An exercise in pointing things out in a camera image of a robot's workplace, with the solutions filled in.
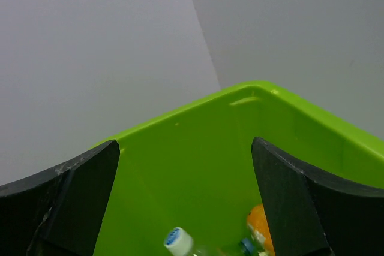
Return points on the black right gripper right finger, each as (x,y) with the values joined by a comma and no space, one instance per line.
(313,212)

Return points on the small orange juice bottle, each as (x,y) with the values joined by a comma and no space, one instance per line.
(258,226)

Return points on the clear crushed bottle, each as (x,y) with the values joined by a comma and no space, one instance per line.
(179,243)

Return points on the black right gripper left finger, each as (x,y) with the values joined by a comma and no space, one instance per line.
(60,210)

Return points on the green plastic bin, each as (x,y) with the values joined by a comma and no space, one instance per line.
(192,167)

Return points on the clear bottle blue cap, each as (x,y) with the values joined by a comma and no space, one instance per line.
(246,247)

